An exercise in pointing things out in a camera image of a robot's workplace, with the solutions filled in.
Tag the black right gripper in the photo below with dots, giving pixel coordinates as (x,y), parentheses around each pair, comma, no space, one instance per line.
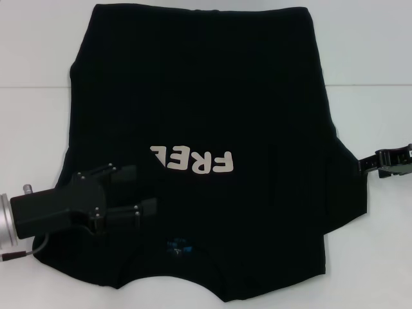
(397,162)

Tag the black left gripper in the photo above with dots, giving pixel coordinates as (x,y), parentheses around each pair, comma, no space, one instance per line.
(64,206)

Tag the black shirt with FREE print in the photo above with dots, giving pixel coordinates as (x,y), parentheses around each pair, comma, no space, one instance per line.
(193,96)

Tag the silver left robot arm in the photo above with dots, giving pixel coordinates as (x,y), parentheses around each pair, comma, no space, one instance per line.
(6,222)

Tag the left gripper silver connector stub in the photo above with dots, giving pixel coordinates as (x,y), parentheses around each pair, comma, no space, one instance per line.
(28,189)

